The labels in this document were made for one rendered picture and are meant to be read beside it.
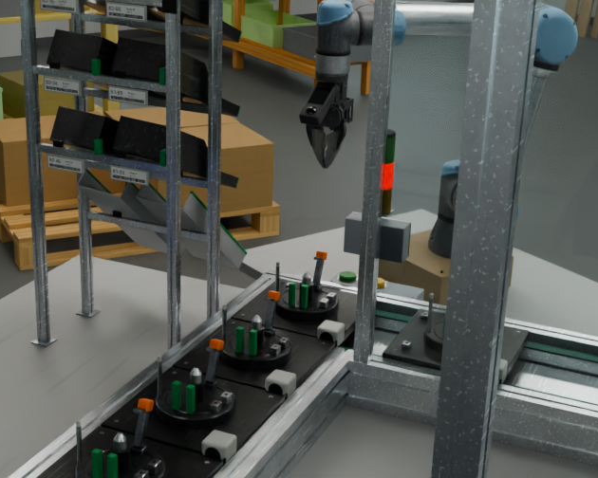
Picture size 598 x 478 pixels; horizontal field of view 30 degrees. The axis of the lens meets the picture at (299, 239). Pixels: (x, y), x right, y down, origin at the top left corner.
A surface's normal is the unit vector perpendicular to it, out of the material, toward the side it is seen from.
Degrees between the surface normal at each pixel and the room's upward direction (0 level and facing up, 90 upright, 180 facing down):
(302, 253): 0
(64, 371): 0
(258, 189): 90
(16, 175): 90
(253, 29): 90
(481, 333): 90
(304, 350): 0
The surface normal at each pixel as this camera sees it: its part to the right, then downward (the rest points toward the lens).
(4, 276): 0.04, -0.93
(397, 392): -0.40, 0.31
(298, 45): -0.84, 0.16
